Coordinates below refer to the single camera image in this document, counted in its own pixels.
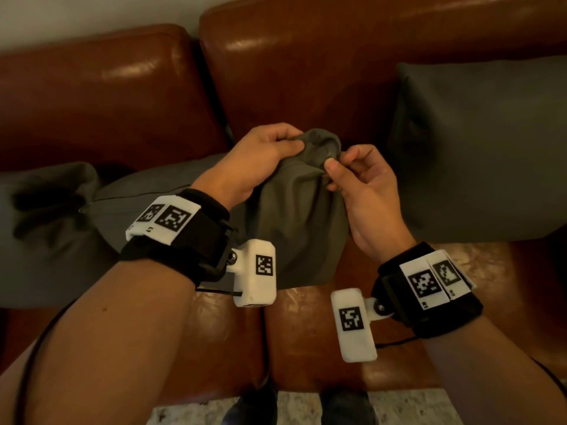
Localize black wrist strap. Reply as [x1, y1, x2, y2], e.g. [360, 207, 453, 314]
[371, 242, 484, 339]
[119, 189, 236, 287]

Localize black left wrist strap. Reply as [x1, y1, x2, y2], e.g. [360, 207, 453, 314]
[119, 189, 236, 287]

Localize black right wrist strap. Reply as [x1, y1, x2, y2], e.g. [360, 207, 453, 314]
[371, 242, 484, 339]

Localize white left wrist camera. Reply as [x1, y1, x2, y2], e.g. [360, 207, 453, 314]
[225, 239, 278, 308]

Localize brown leather back cushion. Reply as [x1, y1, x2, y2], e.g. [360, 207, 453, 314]
[0, 24, 231, 173]
[199, 0, 567, 148]

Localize olive grey pillowcase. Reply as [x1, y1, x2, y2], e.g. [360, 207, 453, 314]
[229, 128, 351, 290]

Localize person's right forearm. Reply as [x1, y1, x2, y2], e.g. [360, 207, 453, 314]
[421, 315, 567, 425]

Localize person's left hand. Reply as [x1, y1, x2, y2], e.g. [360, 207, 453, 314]
[190, 123, 306, 211]

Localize person's right hand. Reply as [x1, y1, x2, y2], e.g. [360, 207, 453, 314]
[325, 144, 417, 263]

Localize person's left forearm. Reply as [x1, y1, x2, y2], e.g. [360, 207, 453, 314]
[0, 256, 198, 425]

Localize white right wrist marker block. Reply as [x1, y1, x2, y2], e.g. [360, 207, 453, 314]
[400, 249, 477, 311]

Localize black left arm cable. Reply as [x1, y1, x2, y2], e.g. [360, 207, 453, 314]
[13, 300, 77, 425]

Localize dark grey crumpled cushion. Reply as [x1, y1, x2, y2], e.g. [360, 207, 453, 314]
[0, 161, 121, 309]

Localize person's left leg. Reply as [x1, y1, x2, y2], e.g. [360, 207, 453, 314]
[221, 380, 279, 425]

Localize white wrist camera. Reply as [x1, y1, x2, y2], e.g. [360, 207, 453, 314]
[330, 287, 396, 363]
[225, 239, 278, 308]

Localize large dark grey cushion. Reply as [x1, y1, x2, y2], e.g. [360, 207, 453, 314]
[386, 55, 567, 245]

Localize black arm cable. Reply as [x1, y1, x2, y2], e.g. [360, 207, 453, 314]
[376, 335, 567, 388]
[13, 300, 77, 425]

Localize white left wrist marker block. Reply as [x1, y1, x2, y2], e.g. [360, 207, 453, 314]
[125, 195, 203, 246]

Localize person's right leg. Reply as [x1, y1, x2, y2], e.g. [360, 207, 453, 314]
[320, 387, 378, 425]

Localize brown leather sofa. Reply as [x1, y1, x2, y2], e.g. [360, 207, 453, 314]
[0, 0, 567, 405]

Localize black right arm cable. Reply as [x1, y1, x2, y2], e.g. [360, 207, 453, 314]
[376, 335, 567, 388]

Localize white wrist marker block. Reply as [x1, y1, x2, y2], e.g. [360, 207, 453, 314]
[125, 195, 203, 246]
[400, 249, 477, 311]

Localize person's leg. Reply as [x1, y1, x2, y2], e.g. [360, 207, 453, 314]
[221, 380, 279, 425]
[320, 387, 378, 425]

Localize light patterned rug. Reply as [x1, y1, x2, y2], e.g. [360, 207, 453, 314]
[146, 387, 453, 425]

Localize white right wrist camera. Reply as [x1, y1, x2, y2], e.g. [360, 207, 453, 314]
[330, 287, 396, 363]

